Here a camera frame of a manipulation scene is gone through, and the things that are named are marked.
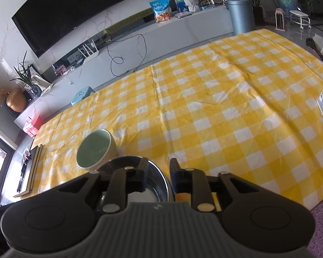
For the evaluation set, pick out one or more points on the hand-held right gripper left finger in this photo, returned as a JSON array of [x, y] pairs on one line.
[[143, 177]]

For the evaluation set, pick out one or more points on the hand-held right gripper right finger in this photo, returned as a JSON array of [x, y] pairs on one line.
[[177, 180]]

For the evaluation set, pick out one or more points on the orange steel-lined bowl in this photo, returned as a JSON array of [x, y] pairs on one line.
[[156, 172]]

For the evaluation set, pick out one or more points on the green ceramic bowl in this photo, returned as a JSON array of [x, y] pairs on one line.
[[93, 150]]

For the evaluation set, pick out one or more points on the yellow checked tablecloth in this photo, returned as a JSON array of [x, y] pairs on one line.
[[204, 99]]

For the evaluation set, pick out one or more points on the light blue stool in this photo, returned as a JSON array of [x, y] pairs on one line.
[[82, 94]]

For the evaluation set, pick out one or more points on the red box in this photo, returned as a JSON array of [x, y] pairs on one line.
[[33, 125]]

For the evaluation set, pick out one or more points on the white antenna router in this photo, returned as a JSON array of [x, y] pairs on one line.
[[91, 58]]

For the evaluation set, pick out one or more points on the pink printed card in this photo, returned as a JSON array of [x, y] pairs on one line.
[[61, 70]]

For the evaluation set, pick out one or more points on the golden round vase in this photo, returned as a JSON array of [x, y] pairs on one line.
[[16, 102]]

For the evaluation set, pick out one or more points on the white marble television cabinet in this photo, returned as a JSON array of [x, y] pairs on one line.
[[177, 29]]

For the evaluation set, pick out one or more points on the small green leafy plant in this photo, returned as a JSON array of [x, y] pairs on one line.
[[23, 72]]

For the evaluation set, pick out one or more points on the flat silver box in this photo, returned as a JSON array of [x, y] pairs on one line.
[[183, 15]]

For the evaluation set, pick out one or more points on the blue snack bag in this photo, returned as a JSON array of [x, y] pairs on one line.
[[161, 10]]

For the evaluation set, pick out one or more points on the grey round trash can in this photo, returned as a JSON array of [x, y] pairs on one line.
[[239, 16]]

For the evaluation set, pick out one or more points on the blue printed box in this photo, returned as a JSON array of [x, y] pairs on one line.
[[206, 5]]

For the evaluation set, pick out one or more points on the black flat television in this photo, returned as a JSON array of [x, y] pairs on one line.
[[70, 10]]

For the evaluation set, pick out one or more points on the tall potted plant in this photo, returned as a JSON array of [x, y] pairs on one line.
[[258, 16]]

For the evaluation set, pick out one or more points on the pink small heater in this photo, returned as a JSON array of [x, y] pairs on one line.
[[280, 20]]

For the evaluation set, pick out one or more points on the black basket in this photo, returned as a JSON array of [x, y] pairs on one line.
[[309, 42]]

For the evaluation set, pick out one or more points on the white plastic bag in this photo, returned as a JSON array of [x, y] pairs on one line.
[[321, 44]]

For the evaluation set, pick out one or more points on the white round stool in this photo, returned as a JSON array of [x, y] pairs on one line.
[[298, 13]]

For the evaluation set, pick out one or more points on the blue water jug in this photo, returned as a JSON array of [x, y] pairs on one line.
[[286, 1]]

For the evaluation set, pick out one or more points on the wooden frame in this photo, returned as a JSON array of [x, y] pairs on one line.
[[33, 166]]

